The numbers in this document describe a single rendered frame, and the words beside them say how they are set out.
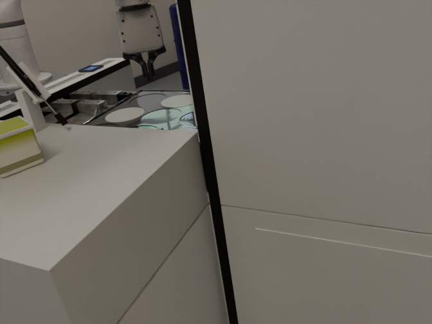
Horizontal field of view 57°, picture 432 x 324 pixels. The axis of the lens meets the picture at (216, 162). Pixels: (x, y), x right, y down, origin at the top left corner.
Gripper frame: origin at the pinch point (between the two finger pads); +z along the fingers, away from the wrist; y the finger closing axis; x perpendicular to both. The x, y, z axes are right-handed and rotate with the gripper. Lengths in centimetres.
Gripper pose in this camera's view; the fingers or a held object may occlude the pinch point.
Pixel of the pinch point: (148, 71)
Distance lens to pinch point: 104.4
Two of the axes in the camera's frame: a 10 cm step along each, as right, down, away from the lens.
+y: -9.7, 2.1, -1.3
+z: 1.3, 8.8, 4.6
